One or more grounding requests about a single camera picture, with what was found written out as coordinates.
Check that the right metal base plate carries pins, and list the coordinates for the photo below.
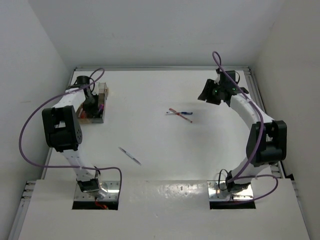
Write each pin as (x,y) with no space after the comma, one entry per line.
(220,193)

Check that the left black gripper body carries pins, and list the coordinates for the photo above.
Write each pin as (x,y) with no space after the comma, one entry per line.
(90,106)

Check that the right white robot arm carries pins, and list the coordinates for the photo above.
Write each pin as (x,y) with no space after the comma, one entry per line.
(267,141)

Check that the blue gel pen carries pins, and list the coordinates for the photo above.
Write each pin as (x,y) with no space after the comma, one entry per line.
(178,113)

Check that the aluminium table edge rail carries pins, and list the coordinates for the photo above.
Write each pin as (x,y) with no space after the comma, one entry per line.
(159,68)

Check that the clear thin ballpoint pen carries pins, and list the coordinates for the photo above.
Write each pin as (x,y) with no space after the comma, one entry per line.
(130,156)

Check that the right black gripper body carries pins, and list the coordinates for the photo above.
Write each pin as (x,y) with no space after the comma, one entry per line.
(218,89)

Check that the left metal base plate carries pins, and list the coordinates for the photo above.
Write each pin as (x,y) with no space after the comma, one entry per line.
(108,192)

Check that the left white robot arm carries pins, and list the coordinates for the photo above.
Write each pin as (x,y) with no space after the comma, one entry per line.
(62,128)

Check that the metal base plate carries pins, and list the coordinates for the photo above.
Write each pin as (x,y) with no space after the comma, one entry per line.
(220,193)
(108,192)

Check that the red gel pen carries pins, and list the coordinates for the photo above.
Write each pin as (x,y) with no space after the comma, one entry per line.
(182,116)

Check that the clear compartment organizer tray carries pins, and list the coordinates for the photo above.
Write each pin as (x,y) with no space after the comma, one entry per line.
(103,91)

